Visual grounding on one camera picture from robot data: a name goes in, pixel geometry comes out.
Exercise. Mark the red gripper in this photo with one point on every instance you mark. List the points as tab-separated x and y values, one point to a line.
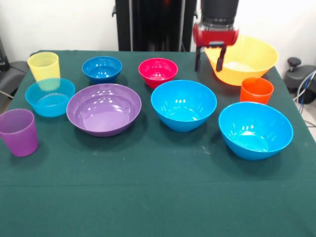
217	34

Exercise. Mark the large yellow bowl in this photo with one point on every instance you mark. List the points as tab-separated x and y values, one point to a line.
249	59

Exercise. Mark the small red bowl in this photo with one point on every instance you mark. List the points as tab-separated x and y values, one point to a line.
158	72

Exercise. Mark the large blue bowl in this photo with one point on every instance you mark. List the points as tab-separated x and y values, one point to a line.
255	133
184	108

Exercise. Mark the orange cup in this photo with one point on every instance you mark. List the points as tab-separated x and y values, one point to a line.
256	92

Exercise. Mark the dark grey chair base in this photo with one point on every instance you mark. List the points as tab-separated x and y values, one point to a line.
298	79

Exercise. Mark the small dark blue bowl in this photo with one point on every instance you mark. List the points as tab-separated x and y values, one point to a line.
101	70

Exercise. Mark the wide purple bowl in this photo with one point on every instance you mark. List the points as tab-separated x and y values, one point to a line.
103	113

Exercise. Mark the dark green tablecloth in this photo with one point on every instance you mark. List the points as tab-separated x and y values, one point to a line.
153	187

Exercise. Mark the yellow cup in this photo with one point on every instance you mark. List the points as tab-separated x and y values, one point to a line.
44	65

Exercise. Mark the translucent light blue bowl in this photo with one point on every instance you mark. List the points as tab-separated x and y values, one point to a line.
49	103

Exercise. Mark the grey padded chair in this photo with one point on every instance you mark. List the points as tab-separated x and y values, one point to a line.
11	74

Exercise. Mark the purple cup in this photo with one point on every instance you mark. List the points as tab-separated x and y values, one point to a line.
19	135

